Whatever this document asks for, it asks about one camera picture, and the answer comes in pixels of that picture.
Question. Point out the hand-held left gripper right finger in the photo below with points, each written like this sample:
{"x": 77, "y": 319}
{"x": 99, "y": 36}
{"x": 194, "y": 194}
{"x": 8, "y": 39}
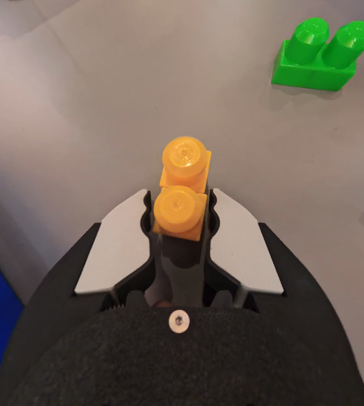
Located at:
{"x": 245, "y": 254}

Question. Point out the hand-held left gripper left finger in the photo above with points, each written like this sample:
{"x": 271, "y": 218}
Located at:
{"x": 112, "y": 254}

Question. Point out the orange mega block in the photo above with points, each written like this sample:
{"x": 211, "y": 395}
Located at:
{"x": 179, "y": 212}
{"x": 185, "y": 162}

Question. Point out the green mega block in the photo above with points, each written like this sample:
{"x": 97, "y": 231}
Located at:
{"x": 318, "y": 60}

